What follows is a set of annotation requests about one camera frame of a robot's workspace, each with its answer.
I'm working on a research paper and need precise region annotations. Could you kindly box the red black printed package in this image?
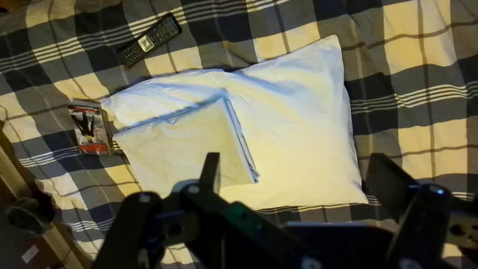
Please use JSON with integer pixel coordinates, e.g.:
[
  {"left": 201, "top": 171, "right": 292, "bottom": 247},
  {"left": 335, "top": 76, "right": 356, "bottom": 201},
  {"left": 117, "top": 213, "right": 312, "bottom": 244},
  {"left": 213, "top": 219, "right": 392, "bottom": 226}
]
[{"left": 65, "top": 96, "right": 116, "bottom": 156}]

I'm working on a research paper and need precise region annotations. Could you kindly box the white pillowcase cloth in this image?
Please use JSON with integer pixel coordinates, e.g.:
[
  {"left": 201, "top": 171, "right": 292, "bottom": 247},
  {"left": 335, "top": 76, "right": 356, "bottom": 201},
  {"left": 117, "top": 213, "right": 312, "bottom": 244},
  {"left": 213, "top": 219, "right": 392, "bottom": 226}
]
[{"left": 98, "top": 32, "right": 370, "bottom": 212}]

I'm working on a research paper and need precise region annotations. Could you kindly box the dark round object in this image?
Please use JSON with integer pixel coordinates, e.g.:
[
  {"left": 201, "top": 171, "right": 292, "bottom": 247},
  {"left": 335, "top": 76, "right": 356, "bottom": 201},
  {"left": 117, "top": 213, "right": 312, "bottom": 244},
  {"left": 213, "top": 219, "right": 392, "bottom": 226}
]
[{"left": 4, "top": 195, "right": 56, "bottom": 235}]

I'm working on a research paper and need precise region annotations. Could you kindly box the wooden bed frame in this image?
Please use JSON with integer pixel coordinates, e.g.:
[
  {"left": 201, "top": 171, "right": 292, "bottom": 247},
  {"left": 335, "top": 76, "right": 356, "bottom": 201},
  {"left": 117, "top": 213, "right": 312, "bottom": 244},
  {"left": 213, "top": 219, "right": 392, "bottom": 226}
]
[{"left": 0, "top": 120, "right": 96, "bottom": 269}]

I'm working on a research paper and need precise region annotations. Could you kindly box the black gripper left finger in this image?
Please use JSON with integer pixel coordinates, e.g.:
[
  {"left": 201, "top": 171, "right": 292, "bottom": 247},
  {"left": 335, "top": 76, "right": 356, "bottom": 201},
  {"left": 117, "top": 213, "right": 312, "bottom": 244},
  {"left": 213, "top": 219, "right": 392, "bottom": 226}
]
[{"left": 92, "top": 150, "right": 325, "bottom": 269}]

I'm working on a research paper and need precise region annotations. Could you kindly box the black remote control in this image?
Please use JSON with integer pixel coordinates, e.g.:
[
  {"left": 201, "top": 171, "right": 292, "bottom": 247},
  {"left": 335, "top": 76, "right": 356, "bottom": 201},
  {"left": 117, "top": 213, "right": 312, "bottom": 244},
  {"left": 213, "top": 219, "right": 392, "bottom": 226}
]
[{"left": 116, "top": 11, "right": 183, "bottom": 68}]

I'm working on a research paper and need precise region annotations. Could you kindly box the plaid navy cream blanket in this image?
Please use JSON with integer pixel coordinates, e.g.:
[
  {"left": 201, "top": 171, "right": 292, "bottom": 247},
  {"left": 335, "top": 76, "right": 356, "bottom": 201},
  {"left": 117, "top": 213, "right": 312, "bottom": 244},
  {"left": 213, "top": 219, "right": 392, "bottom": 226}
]
[{"left": 0, "top": 0, "right": 478, "bottom": 269}]

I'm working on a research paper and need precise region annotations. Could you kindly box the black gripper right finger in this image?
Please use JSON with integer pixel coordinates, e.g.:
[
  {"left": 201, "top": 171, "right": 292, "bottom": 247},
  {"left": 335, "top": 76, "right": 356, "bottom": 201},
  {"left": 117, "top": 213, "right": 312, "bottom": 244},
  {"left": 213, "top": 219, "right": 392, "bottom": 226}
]
[{"left": 364, "top": 150, "right": 478, "bottom": 269}]

